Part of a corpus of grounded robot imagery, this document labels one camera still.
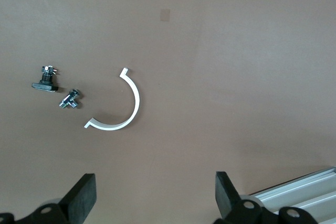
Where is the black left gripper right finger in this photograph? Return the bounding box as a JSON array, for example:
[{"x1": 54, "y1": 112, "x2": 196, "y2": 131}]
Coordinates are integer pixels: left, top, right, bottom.
[{"x1": 212, "y1": 171, "x2": 319, "y2": 224}]

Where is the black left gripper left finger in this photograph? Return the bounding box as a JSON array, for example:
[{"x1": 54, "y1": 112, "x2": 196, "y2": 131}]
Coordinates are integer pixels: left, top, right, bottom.
[{"x1": 0, "y1": 173, "x2": 97, "y2": 224}]

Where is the silver metal pipe fitting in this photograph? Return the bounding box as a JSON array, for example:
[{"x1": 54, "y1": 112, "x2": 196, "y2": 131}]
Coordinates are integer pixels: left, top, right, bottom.
[{"x1": 59, "y1": 88, "x2": 82, "y2": 110}]

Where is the white semicircular plastic clamp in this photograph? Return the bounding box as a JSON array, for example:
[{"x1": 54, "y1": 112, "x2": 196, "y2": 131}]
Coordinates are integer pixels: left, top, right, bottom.
[{"x1": 83, "y1": 67, "x2": 141, "y2": 131}]

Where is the clear tape patch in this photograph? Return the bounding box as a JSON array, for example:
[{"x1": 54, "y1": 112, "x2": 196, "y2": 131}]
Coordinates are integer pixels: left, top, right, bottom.
[{"x1": 160, "y1": 8, "x2": 171, "y2": 22}]

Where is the aluminium profile rail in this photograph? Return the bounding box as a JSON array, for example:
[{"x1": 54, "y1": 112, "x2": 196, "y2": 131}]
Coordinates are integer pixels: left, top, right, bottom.
[{"x1": 249, "y1": 165, "x2": 336, "y2": 224}]

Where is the black rocker switch component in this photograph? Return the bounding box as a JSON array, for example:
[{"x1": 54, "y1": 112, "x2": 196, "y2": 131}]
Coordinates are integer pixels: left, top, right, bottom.
[{"x1": 31, "y1": 64, "x2": 61, "y2": 93}]

